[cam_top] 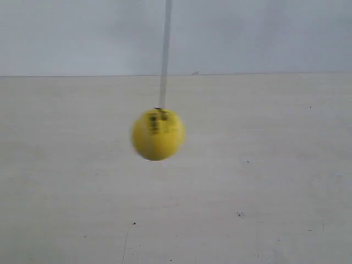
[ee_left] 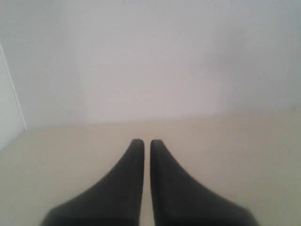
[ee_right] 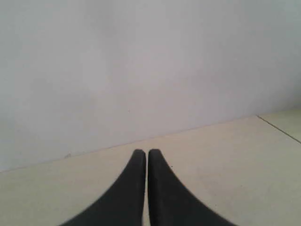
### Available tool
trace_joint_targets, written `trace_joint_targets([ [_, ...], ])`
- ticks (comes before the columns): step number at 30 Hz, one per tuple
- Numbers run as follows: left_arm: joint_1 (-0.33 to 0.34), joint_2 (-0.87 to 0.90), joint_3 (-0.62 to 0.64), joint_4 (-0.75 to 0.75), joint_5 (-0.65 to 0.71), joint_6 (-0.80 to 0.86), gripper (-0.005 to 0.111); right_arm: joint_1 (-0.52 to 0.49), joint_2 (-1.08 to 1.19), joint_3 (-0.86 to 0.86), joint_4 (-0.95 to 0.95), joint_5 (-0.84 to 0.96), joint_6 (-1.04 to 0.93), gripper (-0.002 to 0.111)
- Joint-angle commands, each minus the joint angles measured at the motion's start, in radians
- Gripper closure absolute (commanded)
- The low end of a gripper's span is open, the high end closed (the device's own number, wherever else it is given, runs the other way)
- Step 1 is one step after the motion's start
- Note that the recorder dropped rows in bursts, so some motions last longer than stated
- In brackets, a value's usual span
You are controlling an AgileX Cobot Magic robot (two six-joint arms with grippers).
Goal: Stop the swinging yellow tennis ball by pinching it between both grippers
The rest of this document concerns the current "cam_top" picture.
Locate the yellow tennis ball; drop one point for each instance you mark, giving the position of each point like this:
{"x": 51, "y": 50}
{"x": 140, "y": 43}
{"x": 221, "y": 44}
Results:
{"x": 157, "y": 134}

